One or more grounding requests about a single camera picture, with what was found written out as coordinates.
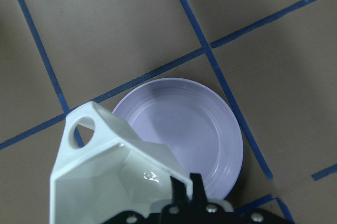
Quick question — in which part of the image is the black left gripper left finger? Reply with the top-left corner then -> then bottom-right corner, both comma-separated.
170,176 -> 189,205

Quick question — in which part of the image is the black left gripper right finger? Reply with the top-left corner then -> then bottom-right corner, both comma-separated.
190,173 -> 207,200

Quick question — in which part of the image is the white faceted mug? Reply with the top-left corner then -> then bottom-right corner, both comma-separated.
49,101 -> 193,223

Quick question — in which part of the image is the lilac plate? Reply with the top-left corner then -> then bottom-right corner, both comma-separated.
113,78 -> 244,199

